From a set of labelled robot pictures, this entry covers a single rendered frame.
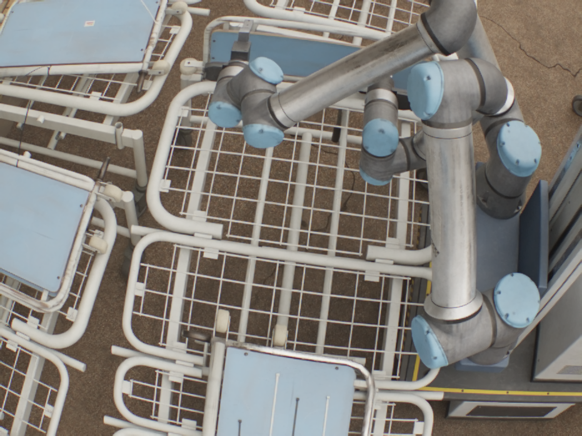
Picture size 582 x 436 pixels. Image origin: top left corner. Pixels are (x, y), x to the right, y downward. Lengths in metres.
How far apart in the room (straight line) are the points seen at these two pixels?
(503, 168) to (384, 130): 0.37
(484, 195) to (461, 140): 0.67
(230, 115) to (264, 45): 0.47
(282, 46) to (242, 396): 1.07
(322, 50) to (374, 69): 0.70
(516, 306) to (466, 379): 0.55
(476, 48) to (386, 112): 0.33
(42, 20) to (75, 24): 0.17
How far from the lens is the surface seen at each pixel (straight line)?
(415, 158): 2.13
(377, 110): 2.04
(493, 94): 1.62
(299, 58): 2.46
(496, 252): 2.23
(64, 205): 2.25
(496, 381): 2.40
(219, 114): 2.01
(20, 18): 2.89
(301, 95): 1.81
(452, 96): 1.57
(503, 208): 2.26
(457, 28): 1.67
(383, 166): 2.09
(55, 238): 2.22
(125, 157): 3.00
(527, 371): 2.45
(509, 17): 3.83
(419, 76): 1.57
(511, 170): 2.12
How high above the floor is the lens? 2.49
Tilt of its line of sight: 60 degrees down
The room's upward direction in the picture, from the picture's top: 10 degrees clockwise
